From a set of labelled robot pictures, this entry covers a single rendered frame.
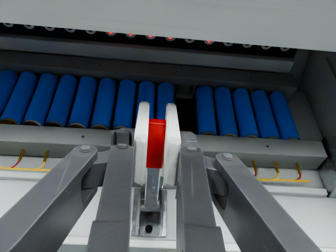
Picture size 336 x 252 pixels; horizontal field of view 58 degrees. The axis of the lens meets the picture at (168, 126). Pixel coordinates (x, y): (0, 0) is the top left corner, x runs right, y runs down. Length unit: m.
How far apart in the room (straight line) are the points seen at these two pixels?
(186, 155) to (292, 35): 0.09
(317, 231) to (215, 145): 0.11
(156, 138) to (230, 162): 0.07
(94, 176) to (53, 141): 0.12
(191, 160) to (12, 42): 0.26
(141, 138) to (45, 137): 0.13
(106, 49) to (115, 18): 0.17
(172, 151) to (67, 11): 0.09
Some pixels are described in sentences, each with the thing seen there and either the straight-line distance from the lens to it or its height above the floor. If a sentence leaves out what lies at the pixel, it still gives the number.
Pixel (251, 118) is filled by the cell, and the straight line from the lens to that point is 0.31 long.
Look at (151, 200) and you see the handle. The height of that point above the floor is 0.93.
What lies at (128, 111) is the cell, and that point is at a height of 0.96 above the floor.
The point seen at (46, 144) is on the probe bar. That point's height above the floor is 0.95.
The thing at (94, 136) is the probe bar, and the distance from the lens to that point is 0.27.
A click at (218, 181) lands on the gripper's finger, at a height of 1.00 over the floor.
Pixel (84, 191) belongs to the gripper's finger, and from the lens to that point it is 0.16.
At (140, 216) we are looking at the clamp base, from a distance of 0.26.
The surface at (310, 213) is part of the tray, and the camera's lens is 0.30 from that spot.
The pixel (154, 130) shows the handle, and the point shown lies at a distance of 0.20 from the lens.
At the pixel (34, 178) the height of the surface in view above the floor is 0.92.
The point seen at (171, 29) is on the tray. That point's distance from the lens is 0.17.
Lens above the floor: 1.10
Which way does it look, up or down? 30 degrees down
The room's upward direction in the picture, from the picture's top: 6 degrees clockwise
